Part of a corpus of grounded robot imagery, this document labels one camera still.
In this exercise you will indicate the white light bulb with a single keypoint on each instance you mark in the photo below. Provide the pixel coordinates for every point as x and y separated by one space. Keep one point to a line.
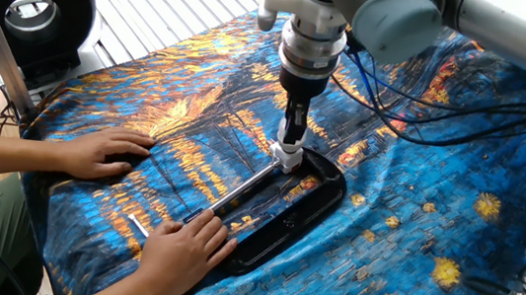
292 148

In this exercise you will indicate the blue orange painted tablecloth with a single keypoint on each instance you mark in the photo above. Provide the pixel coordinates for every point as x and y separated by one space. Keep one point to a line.
434 212

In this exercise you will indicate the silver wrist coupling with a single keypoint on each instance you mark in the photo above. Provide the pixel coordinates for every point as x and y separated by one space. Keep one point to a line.
311 49

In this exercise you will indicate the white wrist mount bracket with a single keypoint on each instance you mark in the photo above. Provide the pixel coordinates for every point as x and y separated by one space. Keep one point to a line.
309 4

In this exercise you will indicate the person's right hand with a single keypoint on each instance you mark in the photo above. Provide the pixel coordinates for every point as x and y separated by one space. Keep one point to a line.
181 257

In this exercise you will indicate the small silver stick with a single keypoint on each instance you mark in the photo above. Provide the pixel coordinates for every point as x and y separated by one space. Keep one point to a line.
137 226

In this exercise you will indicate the silver lamp rod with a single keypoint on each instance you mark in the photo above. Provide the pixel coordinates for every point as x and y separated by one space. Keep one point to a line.
238 192

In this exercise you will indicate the person's left hand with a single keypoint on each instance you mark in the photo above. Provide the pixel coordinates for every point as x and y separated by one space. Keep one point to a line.
93 153

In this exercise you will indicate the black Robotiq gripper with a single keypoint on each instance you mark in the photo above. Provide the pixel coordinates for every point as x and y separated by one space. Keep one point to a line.
302 86

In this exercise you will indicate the white lamp socket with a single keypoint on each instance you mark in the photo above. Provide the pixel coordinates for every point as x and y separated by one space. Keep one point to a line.
287 162

